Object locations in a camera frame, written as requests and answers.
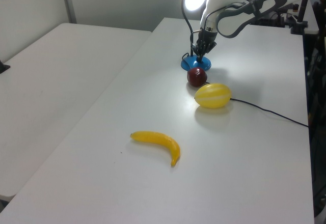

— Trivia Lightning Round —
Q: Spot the white folding table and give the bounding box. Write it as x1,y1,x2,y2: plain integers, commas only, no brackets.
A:
0,22,153,202

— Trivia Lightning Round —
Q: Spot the black clamp camera stand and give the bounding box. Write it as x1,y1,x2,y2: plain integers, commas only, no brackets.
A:
291,0,308,34

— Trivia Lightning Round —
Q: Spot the yellow striped toy melon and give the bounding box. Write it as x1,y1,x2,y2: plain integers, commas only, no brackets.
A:
194,82,232,109

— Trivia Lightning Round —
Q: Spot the yellow toy banana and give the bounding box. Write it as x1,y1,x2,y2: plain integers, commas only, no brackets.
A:
130,130,181,167

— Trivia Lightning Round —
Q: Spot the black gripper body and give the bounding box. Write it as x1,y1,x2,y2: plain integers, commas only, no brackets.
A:
197,29,218,44

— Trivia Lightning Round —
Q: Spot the dark red toy apple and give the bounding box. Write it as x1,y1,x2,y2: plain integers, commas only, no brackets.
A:
187,67,208,88

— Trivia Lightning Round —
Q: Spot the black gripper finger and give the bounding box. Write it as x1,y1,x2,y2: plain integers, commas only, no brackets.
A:
193,40,206,62
203,41,216,57

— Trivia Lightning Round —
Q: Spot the blue desk lamp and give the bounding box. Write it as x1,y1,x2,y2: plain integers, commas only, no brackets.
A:
175,0,212,71

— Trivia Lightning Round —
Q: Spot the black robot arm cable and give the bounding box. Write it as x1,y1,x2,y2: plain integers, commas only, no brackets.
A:
202,2,250,22

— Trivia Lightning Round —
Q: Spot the black lamp power cable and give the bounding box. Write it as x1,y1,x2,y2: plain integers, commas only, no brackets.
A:
181,52,309,128

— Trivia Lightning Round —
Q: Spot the black clamp pole mount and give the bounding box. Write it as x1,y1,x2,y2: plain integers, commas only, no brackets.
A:
0,60,11,75

